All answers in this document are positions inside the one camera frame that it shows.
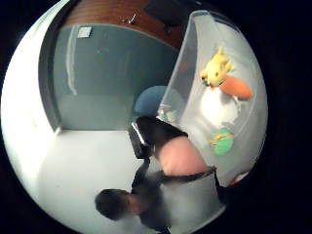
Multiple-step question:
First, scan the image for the black strap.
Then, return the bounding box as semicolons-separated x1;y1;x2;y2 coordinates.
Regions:
161;166;218;183

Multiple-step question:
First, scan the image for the green plush toy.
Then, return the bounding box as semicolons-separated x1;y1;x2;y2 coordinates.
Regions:
207;128;235;157

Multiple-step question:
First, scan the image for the glass partition panel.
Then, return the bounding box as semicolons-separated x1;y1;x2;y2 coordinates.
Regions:
38;23;181;133

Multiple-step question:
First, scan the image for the yellow plush toy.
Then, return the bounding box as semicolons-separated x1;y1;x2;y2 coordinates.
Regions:
199;47;236;89

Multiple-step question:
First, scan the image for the white plush toy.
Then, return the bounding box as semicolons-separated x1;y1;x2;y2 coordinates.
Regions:
199;87;242;129

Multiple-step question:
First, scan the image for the white paper sign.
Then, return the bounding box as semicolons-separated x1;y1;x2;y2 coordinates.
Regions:
77;26;94;40

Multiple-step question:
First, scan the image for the the person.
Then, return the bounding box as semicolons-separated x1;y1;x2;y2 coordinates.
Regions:
94;158;228;234

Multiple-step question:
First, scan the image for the metal hook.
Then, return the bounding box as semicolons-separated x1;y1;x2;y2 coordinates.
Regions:
121;12;139;25

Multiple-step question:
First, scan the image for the orange plush carrot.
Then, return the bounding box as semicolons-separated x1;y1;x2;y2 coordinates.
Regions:
218;75;254;101

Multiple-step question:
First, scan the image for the clear plastic storage bin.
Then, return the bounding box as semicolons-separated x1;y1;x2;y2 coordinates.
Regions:
157;9;269;188

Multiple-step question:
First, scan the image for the blue chair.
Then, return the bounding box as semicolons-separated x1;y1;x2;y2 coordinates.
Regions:
133;85;169;118

